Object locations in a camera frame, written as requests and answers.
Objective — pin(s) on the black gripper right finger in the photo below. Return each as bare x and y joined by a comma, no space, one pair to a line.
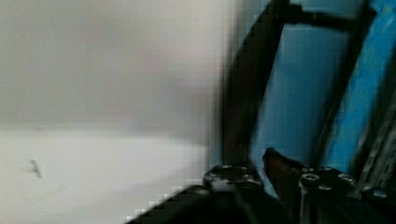
291,178

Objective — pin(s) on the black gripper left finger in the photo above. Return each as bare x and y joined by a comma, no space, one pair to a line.
226,177

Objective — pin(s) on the black toaster oven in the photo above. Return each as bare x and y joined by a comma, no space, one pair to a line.
377,147

